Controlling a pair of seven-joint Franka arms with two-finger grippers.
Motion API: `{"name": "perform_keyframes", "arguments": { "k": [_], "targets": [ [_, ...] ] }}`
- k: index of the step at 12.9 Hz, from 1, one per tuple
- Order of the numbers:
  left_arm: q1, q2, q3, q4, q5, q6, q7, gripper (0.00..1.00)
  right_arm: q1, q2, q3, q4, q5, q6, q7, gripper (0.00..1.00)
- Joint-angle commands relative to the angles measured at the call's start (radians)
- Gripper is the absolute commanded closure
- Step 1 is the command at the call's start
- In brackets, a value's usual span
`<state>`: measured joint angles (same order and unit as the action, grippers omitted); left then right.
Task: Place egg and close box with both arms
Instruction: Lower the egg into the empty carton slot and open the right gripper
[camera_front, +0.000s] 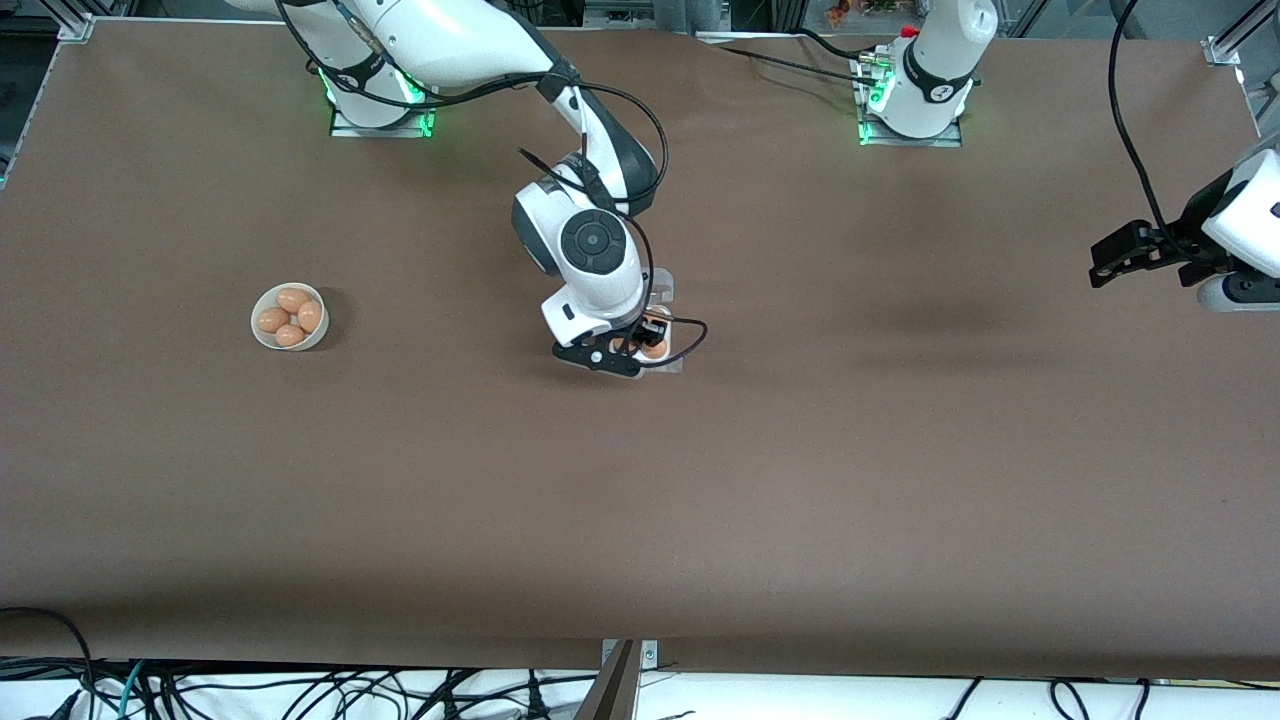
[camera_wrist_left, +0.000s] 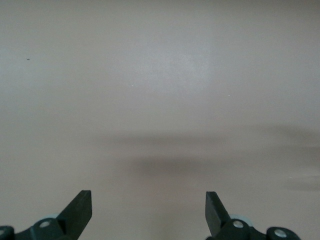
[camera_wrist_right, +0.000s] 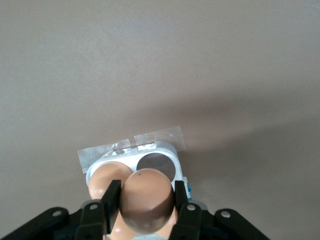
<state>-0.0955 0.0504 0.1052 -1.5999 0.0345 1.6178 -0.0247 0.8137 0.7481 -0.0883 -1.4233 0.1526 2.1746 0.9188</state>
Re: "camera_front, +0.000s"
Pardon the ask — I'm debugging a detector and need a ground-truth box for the clear plastic four-egg carton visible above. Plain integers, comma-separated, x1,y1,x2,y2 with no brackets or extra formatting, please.
640,268,685,377

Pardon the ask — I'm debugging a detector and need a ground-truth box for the brown table cover sheet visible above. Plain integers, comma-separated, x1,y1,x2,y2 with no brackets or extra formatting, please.
0,18,1280,681

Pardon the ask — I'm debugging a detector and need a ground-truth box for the white round bowl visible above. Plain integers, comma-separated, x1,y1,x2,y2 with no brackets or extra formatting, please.
250,283,330,352

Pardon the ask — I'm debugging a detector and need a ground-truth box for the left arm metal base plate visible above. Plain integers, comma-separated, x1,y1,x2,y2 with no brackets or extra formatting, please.
857,55,966,149

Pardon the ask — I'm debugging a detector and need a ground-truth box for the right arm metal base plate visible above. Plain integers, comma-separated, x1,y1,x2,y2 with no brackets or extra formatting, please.
330,45,438,139

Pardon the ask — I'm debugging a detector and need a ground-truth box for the black base cable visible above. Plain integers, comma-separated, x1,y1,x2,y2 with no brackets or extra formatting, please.
715,45,881,91
795,28,876,66

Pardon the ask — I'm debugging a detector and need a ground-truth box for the dark camera support bar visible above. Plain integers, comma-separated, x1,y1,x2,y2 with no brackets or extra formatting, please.
573,640,641,720

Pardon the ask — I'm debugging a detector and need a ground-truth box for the teal cable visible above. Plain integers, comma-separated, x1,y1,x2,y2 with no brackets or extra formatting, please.
115,660,151,720

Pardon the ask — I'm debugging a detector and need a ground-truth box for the black looped cable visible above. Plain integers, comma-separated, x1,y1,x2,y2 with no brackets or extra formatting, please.
0,607,96,720

